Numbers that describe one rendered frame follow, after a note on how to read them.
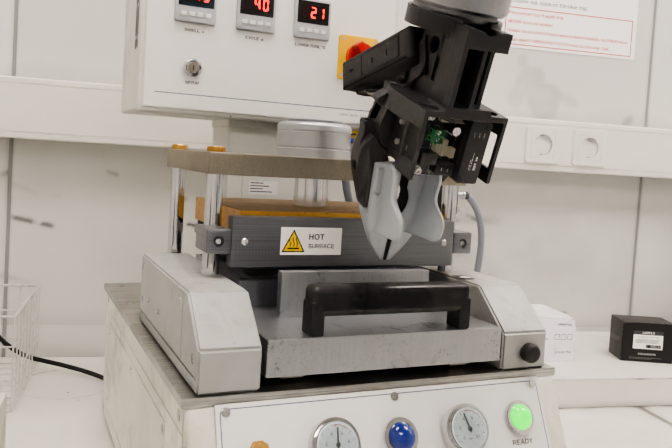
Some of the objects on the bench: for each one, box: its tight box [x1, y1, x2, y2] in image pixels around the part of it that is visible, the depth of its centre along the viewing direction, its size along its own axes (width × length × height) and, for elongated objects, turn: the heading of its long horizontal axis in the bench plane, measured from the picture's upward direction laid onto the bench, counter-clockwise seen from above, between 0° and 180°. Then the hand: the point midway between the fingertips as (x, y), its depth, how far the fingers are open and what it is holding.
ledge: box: [544, 332, 672, 408], centre depth 129 cm, size 30×84×4 cm
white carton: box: [531, 304, 576, 362], centre depth 123 cm, size 12×23×7 cm
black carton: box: [609, 314, 672, 364], centre depth 125 cm, size 6×9×7 cm
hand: (382, 241), depth 61 cm, fingers closed
